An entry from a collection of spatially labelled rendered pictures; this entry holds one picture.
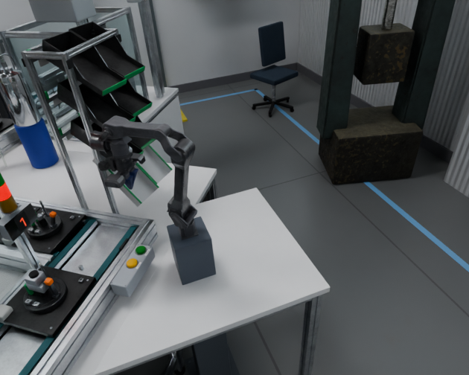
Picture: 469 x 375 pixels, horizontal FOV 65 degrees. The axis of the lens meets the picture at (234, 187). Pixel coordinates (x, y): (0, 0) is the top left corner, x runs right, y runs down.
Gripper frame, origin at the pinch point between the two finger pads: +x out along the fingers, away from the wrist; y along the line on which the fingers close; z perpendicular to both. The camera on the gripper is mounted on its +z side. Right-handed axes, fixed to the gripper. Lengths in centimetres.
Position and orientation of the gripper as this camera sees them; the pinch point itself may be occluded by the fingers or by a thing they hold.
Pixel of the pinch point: (129, 181)
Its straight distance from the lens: 139.5
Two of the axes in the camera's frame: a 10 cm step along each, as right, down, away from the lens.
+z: -9.6, -1.3, 2.7
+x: 0.6, 8.1, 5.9
